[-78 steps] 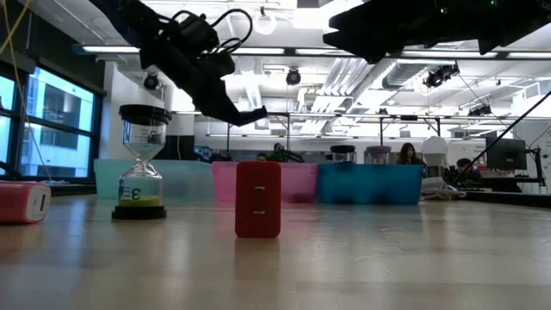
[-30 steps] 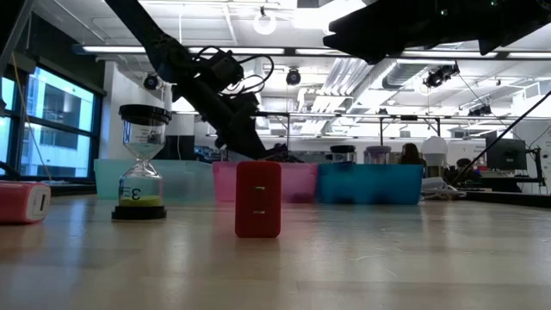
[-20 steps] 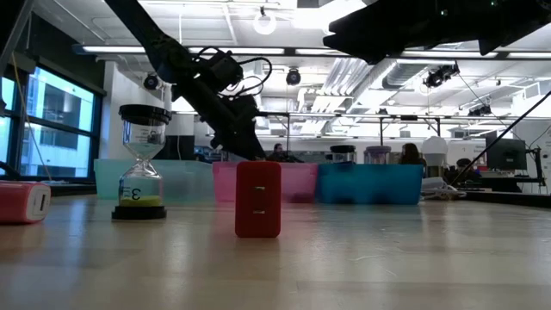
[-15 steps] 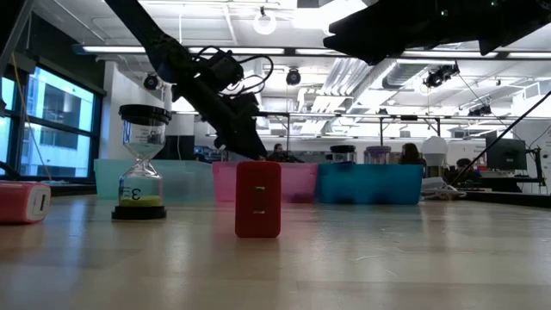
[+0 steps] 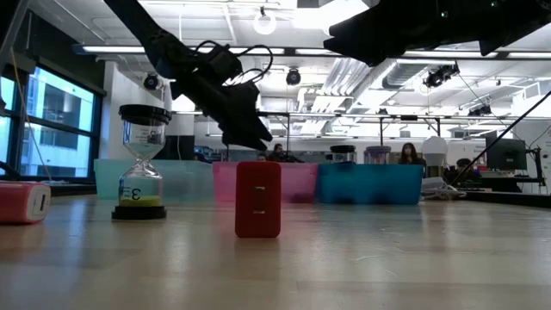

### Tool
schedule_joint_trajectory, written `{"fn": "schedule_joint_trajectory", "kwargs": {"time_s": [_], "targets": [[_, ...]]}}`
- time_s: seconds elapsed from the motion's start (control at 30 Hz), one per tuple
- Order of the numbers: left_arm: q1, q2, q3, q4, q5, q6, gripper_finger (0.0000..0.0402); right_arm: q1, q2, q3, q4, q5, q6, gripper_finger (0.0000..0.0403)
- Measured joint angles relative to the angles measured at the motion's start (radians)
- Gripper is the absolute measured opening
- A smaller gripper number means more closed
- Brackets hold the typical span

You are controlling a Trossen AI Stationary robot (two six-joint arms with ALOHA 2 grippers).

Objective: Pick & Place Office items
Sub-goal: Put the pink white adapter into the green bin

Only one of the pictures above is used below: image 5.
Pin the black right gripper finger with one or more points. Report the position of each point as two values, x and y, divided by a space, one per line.
361 51
353 29

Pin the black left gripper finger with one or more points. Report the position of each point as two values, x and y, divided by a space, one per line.
243 137
260 127

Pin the lavender hourglass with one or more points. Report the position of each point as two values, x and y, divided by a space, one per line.
377 155

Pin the yellow sand hourglass black caps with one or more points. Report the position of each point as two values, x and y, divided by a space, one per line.
141 191

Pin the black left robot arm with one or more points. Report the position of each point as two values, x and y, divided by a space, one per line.
163 43

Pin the person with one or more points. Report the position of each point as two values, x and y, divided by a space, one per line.
261 157
277 153
464 165
409 154

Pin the translucent pink plastic bin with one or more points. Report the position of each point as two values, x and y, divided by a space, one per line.
297 181

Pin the black background box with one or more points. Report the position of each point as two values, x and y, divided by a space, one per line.
176 148

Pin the translucent green plastic bin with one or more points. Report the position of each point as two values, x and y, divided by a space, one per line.
189 181

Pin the white light bulb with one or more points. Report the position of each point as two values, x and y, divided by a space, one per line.
434 150

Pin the blue plastic bin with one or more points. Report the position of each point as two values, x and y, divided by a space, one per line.
370 185

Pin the long ceiling light strip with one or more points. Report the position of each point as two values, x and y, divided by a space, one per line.
112 49

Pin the black computer monitor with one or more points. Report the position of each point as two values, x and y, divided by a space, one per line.
505 153

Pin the large window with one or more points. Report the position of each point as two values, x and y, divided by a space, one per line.
60 99

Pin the pink usb charger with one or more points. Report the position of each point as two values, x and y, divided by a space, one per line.
17 202

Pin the black ceiling camera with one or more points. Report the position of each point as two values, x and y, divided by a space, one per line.
439 75
480 110
293 76
150 81

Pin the black background workbench frame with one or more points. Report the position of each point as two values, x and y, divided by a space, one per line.
344 115

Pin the tall red wall charger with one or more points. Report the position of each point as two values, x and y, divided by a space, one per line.
258 224

